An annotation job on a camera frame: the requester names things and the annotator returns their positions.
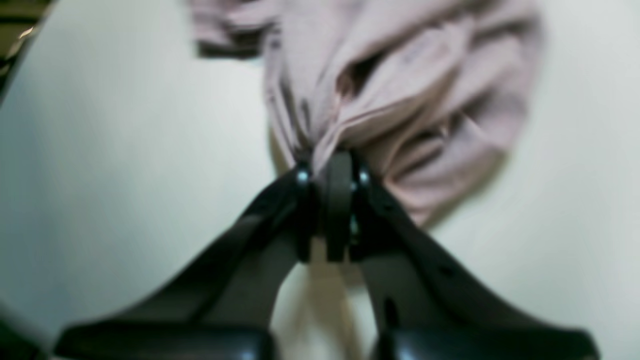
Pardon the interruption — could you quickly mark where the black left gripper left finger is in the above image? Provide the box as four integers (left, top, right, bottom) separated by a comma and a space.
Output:
54, 162, 318, 360

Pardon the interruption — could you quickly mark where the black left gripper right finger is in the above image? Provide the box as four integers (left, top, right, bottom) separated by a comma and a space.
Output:
322, 151, 600, 360

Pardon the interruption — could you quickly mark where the pink t-shirt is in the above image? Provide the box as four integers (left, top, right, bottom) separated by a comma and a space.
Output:
186, 0, 543, 226

